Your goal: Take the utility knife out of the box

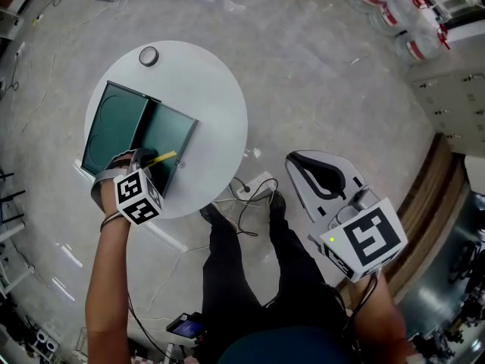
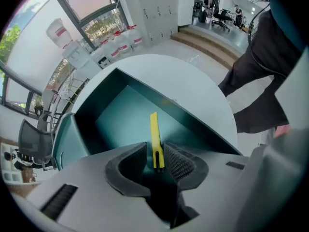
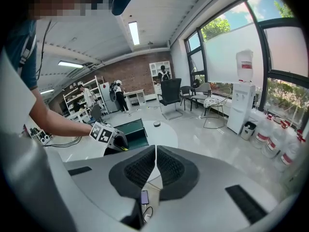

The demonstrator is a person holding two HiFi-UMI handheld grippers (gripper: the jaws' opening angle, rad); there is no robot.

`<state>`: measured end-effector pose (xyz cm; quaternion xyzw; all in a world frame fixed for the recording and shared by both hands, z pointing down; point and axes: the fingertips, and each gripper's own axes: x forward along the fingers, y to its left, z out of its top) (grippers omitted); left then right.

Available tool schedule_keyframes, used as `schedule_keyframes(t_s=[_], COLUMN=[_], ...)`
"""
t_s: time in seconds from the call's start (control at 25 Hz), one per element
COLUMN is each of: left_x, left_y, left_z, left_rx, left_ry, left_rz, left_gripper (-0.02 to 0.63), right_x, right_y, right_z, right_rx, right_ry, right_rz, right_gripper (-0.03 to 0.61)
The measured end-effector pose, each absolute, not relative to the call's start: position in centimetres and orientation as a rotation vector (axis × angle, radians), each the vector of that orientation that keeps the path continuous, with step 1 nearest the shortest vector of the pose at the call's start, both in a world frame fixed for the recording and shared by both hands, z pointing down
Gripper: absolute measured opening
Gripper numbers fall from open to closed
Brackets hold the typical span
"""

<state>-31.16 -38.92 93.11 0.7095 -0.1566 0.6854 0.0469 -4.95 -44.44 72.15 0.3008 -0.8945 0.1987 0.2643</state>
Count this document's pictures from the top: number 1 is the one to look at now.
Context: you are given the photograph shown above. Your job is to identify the person's right forearm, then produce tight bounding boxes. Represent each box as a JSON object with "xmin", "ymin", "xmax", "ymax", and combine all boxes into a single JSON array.
[{"xmin": 345, "ymin": 273, "xmax": 409, "ymax": 364}]

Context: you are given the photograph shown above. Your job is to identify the person's right dark shoe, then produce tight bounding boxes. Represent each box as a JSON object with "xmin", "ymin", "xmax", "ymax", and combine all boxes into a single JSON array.
[{"xmin": 268, "ymin": 190, "xmax": 288, "ymax": 215}]

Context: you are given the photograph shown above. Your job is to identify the black power cable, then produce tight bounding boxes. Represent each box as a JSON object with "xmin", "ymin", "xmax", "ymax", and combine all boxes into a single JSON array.
[{"xmin": 229, "ymin": 176, "xmax": 280, "ymax": 238}]

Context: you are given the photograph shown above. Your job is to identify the person's right trouser leg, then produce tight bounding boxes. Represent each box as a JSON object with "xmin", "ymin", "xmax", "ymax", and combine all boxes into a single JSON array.
[{"xmin": 266, "ymin": 202, "xmax": 350, "ymax": 331}]

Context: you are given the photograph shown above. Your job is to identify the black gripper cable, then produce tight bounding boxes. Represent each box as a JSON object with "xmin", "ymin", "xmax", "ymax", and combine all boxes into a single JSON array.
[
  {"xmin": 126, "ymin": 292, "xmax": 172, "ymax": 360},
  {"xmin": 339, "ymin": 274, "xmax": 380, "ymax": 358}
]

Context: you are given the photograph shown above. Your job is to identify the grey drawer cabinet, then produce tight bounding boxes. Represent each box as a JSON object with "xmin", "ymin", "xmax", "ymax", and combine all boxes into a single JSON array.
[{"xmin": 411, "ymin": 70, "xmax": 485, "ymax": 155}]

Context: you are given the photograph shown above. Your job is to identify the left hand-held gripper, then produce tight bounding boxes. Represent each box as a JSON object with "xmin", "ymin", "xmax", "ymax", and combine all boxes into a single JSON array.
[{"xmin": 90, "ymin": 148, "xmax": 166, "ymax": 228}]

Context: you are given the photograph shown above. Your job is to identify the black wrist band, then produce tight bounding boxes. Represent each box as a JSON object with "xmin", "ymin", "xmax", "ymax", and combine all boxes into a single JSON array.
[{"xmin": 99, "ymin": 210, "xmax": 124, "ymax": 233}]

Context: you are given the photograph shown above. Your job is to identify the white power strip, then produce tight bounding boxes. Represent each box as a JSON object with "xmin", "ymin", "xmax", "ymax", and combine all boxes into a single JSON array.
[{"xmin": 235, "ymin": 171, "xmax": 277, "ymax": 199}]

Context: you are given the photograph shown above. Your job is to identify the person's dark shoe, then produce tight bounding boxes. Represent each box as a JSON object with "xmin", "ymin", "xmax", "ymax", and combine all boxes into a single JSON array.
[
  {"xmin": 268, "ymin": 190, "xmax": 288, "ymax": 215},
  {"xmin": 199, "ymin": 201, "xmax": 229, "ymax": 224}
]

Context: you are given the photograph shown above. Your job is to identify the white floor cable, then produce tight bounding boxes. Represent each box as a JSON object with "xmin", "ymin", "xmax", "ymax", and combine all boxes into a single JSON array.
[
  {"xmin": 146, "ymin": 243, "xmax": 214, "ymax": 312},
  {"xmin": 67, "ymin": 0, "xmax": 147, "ymax": 36}
]

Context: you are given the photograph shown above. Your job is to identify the person's left forearm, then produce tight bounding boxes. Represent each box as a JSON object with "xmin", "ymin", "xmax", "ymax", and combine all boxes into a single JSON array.
[{"xmin": 84, "ymin": 211, "xmax": 132, "ymax": 364}]

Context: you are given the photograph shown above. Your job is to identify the person's blue shirt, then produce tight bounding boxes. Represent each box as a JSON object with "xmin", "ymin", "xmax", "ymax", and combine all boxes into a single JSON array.
[{"xmin": 217, "ymin": 325, "xmax": 352, "ymax": 364}]

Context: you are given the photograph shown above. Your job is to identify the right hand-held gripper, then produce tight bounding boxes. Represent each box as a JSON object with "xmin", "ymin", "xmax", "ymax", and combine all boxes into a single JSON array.
[{"xmin": 284, "ymin": 149, "xmax": 409, "ymax": 284}]

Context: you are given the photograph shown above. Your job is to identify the person's left dark shoe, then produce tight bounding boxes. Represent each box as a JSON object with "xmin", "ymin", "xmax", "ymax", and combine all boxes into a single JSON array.
[{"xmin": 199, "ymin": 201, "xmax": 229, "ymax": 224}]

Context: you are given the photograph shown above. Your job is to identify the group of clear water jugs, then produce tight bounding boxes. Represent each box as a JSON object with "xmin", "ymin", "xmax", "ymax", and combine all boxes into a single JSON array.
[{"xmin": 340, "ymin": 0, "xmax": 452, "ymax": 64}]

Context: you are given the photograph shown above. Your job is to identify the curved wooden platform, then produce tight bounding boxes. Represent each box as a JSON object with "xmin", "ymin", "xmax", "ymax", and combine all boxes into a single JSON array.
[{"xmin": 386, "ymin": 133, "xmax": 469, "ymax": 305}]

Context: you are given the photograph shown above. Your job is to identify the person's trouser leg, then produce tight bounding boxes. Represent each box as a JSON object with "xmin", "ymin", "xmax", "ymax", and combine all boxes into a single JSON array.
[
  {"xmin": 202, "ymin": 211, "xmax": 268, "ymax": 320},
  {"xmin": 266, "ymin": 202, "xmax": 350, "ymax": 331}
]

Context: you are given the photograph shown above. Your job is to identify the person's left trouser leg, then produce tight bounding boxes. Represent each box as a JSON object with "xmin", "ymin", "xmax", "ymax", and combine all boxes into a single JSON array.
[{"xmin": 202, "ymin": 211, "xmax": 268, "ymax": 320}]

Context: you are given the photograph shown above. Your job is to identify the person's left hand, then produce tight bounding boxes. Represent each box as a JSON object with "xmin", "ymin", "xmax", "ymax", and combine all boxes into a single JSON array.
[{"xmin": 107, "ymin": 149, "xmax": 135, "ymax": 172}]

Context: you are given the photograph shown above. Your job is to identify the green metal box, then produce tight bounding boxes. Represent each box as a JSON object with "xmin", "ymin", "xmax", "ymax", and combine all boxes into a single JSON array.
[{"xmin": 80, "ymin": 80, "xmax": 200, "ymax": 199}]

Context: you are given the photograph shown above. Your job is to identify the black device with screen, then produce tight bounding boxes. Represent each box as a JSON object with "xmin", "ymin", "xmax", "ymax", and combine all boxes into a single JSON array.
[{"xmin": 165, "ymin": 311, "xmax": 208, "ymax": 344}]

